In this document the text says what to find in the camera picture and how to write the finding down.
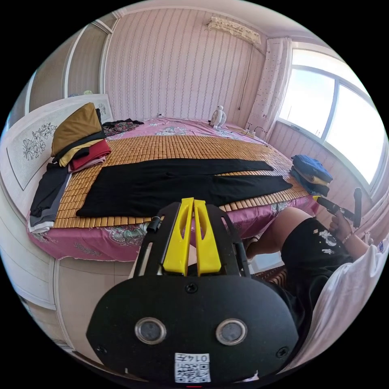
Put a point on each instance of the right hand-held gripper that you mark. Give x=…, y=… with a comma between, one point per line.
x=335, y=209

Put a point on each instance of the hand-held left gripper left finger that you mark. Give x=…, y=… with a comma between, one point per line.
x=177, y=243

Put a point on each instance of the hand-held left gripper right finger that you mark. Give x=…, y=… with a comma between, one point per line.
x=207, y=246

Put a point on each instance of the person's right forearm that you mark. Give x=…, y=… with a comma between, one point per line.
x=357, y=244

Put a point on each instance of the black long pants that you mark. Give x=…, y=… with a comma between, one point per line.
x=152, y=185

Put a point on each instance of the person's right hand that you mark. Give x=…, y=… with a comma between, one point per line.
x=339, y=226

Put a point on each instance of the pile of blue clothes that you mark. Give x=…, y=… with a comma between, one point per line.
x=313, y=168

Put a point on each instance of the person's body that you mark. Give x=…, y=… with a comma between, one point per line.
x=313, y=261

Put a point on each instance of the window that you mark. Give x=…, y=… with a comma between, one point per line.
x=334, y=112

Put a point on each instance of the bed with woven mat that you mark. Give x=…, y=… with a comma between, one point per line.
x=194, y=146

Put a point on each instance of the small white fan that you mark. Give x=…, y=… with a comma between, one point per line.
x=217, y=117

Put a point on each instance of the dotted pale curtain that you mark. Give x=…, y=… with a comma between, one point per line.
x=270, y=79

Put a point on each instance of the dark floral garment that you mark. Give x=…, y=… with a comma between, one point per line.
x=120, y=126

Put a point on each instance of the black and grey flat garments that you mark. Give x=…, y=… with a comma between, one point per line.
x=50, y=188

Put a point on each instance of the pile of clothes, mustard and red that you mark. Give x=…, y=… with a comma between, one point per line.
x=80, y=127

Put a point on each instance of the wardrobe with sliding doors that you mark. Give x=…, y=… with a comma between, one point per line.
x=76, y=63

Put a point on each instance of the covered wall air conditioner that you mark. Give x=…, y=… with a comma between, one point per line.
x=235, y=29

